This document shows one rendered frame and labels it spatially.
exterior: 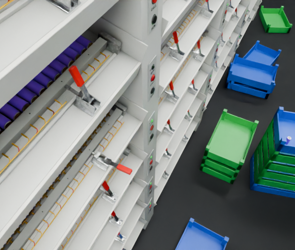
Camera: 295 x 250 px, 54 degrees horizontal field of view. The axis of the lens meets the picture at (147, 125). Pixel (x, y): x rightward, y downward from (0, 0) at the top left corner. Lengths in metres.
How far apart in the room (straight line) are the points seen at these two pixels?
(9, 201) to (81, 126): 0.16
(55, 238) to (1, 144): 0.25
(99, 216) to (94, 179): 0.20
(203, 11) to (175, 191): 0.96
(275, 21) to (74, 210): 2.62
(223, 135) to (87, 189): 1.14
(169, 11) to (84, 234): 0.62
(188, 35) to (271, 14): 2.09
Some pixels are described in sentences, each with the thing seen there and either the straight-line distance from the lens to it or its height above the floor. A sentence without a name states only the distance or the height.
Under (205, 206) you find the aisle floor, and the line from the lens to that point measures 1.64.
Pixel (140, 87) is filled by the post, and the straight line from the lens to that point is 0.68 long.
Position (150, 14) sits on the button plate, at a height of 1.18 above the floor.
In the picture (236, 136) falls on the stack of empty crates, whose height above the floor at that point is 0.16.
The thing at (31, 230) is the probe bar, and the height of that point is 0.93.
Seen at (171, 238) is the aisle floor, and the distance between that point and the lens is 1.56.
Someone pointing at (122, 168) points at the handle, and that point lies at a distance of 0.65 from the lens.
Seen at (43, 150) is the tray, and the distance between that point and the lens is 0.49.
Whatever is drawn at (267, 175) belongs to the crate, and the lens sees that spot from 1.60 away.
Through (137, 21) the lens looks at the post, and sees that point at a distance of 0.57.
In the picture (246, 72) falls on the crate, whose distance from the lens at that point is 2.22.
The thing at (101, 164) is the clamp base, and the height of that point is 0.91.
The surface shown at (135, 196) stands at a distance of 1.09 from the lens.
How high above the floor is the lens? 1.49
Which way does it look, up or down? 52 degrees down
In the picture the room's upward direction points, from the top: straight up
